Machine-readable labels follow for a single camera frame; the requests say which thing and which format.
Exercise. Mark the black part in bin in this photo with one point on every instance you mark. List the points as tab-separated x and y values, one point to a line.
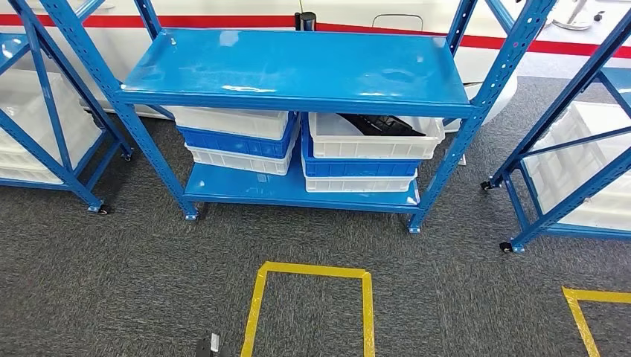
384	125

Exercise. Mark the black barrier post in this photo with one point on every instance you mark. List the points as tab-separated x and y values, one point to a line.
306	20

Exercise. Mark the white wheeled chair base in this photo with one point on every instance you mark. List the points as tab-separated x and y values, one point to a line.
574	22

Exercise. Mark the white car body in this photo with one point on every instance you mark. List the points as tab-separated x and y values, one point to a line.
222	7

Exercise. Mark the yellow floor tape square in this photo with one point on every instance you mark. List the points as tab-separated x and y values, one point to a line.
254	310

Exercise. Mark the blue plastic bin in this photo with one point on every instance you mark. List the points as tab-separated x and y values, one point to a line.
231	145
355	168

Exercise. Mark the blue metal shelf rack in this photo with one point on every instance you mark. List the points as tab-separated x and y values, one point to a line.
49	128
562	207
296	64

